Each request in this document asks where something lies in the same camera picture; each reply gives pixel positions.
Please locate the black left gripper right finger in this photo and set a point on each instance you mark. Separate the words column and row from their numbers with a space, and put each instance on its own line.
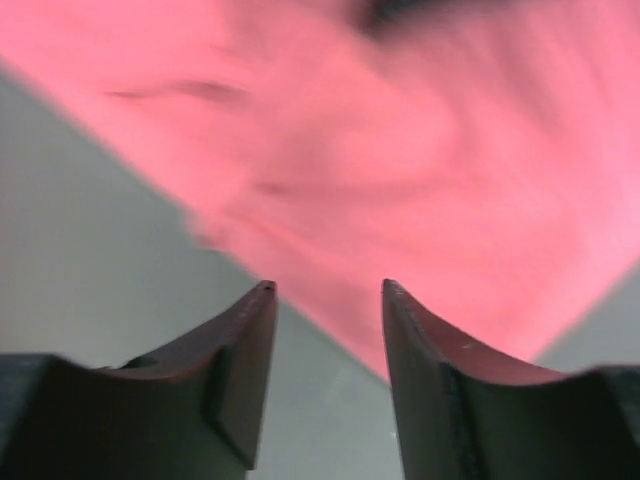
column 467, row 411

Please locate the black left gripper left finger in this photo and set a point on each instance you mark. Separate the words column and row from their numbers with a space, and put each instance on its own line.
column 190, row 409

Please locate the pink t shirt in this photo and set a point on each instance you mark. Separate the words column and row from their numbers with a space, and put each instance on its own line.
column 485, row 154

